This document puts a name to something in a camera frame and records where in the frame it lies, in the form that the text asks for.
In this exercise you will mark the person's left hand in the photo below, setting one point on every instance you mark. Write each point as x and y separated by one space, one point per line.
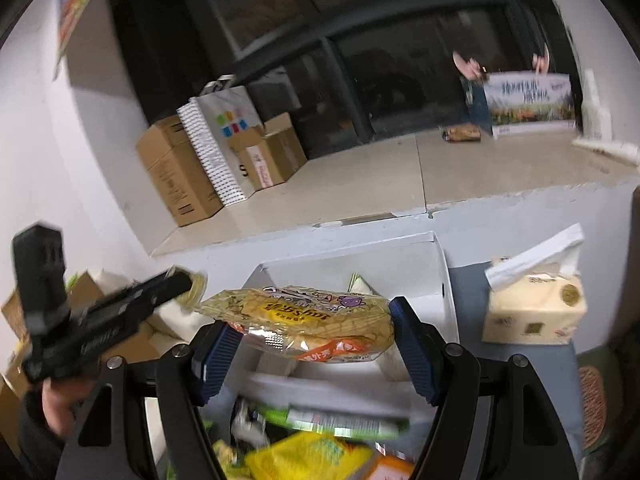
57 405

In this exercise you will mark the large brown cardboard box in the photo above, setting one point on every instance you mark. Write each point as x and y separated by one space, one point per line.
175 180

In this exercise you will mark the person's left forearm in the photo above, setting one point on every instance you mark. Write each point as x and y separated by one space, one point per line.
35 445

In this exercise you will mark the long green snack packet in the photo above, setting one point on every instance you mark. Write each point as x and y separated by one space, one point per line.
325 417

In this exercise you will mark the small open cardboard box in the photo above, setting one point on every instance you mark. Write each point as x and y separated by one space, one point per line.
285 155

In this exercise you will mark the white cardboard box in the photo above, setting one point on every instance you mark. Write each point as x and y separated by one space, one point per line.
400 265

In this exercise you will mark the beige tissue pack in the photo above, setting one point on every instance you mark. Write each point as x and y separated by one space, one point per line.
530 310

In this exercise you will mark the yellow cartoon snack packet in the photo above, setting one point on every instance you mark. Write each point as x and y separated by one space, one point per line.
300 320

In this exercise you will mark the bright yellow snack packet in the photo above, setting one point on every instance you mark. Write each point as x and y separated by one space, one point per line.
300 460

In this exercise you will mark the green white snack packet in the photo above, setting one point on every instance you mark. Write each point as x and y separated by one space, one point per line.
361 286

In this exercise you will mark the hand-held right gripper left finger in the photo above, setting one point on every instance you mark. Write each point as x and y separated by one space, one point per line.
220 360

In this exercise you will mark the dark window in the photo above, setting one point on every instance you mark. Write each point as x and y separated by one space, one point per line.
350 35

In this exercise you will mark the low brown cardboard box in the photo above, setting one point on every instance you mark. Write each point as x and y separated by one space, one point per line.
85 290

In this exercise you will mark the brown snack packet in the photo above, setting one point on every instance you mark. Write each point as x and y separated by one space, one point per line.
461 134

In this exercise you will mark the white dotted paper bag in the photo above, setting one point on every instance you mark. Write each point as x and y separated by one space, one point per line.
235 105

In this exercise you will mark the orange snack packet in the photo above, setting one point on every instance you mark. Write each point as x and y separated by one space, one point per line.
392 469

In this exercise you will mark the colourful wall poster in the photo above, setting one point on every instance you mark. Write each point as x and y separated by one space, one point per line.
80 5

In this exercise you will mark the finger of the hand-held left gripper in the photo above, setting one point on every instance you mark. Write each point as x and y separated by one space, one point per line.
150 295

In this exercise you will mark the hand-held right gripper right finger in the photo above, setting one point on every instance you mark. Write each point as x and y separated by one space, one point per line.
410 345

